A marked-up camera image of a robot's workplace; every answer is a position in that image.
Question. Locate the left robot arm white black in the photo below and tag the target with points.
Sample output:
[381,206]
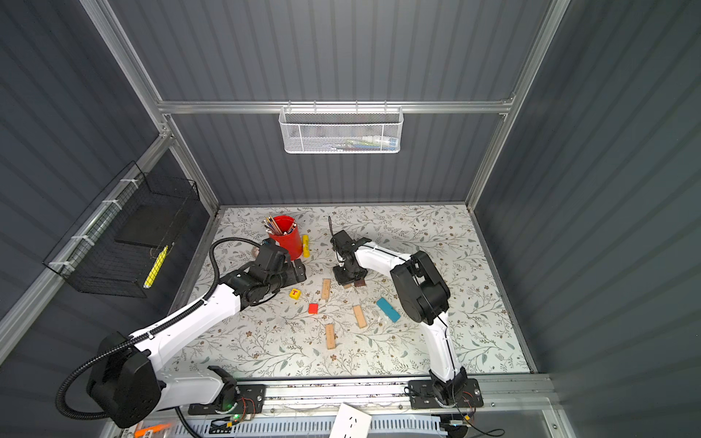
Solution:
[125,382]

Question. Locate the yellow marker in basket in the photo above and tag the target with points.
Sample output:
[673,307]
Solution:
[156,267]

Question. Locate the teal block plank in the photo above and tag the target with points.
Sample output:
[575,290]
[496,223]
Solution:
[388,310]

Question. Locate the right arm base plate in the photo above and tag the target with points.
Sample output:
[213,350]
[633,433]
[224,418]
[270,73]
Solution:
[426,395]

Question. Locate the pencils in cup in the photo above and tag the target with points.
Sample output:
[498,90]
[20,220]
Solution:
[279,225]

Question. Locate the red pencil cup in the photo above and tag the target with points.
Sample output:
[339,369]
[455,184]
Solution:
[292,243]

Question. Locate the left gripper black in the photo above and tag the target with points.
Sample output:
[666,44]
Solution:
[292,277]

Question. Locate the white wire basket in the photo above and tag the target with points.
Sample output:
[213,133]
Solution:
[344,132]

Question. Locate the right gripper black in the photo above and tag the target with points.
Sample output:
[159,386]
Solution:
[341,279]

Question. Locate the yellow letter cube small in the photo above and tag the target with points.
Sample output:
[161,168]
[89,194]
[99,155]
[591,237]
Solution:
[295,294]

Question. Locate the wood block plank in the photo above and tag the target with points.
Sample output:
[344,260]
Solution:
[359,316]
[326,288]
[330,336]

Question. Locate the black wire basket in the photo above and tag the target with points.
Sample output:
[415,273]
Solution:
[112,253]

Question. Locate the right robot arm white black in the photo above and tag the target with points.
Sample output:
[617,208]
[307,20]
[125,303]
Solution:
[424,297]

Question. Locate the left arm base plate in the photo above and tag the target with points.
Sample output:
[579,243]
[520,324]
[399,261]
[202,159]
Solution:
[247,399]

